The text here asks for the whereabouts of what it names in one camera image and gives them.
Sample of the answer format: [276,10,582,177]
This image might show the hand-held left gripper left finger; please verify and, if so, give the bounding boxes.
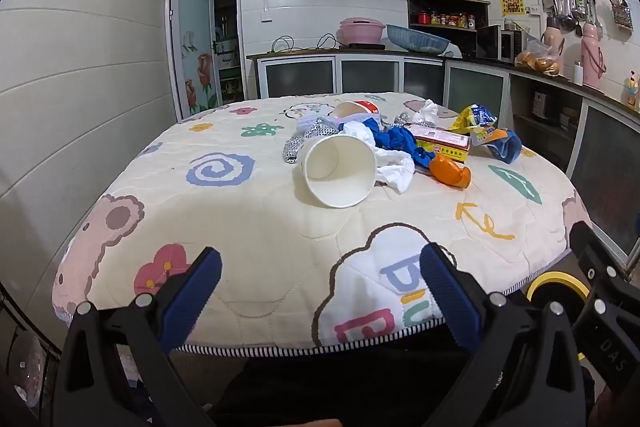
[52,247,223,427]

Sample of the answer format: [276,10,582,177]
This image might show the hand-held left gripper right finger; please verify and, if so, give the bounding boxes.
[419,243,587,427]

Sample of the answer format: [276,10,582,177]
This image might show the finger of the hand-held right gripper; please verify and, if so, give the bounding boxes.
[569,221,640,389]

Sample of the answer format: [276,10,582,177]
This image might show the blue cloth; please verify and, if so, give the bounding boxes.
[362,117,437,168]

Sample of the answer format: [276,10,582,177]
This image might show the grey patterned cloth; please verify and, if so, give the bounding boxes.
[283,117,346,166]

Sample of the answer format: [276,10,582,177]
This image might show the cartoon printed quilt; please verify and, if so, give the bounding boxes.
[51,92,594,356]

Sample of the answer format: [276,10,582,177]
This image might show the orange plastic toy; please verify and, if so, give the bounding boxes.
[429,153,472,190]

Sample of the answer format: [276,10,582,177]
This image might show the white crumpled cloth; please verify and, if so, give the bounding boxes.
[340,121,416,194]

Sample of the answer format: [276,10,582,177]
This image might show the pink and yellow box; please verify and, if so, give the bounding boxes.
[402,123,472,163]

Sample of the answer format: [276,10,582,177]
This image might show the blue and orange packet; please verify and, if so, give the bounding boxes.
[481,128,524,166]

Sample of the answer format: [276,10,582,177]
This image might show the yellow and blue snack bag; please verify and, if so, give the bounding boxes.
[449,104,499,146]

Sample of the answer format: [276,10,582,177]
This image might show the white crumpled tissue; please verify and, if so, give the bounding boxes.
[404,98,454,126]

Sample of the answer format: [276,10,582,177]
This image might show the red and white paper cup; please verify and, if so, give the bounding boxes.
[332,101,384,121]

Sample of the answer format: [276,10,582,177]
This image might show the yellow doll figure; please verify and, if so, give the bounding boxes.
[622,74,640,110]

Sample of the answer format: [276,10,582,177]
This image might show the flower printed glass door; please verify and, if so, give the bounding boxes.
[167,0,224,120]

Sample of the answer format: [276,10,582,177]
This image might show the pink thermos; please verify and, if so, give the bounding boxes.
[579,22,607,89]

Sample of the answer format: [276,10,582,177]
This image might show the plastic bag of buns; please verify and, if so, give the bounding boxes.
[514,39,561,78]

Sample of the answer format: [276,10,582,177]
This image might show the black microwave oven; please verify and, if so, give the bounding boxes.
[475,25,524,63]

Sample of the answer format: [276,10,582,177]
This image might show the blue plastic basket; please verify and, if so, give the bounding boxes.
[386,24,451,54]

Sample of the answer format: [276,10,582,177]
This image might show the tan thermos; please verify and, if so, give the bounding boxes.
[544,17,566,78]

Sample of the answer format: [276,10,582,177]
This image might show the pink pot with lid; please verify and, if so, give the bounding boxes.
[339,17,387,47]

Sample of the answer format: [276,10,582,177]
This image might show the dark spice shelf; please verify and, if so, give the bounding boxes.
[403,0,492,31]

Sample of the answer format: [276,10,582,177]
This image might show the chopstick holder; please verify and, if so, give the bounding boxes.
[603,0,635,32]

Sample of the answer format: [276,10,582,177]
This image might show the wall rack of utensils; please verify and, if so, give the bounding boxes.
[537,0,601,36]

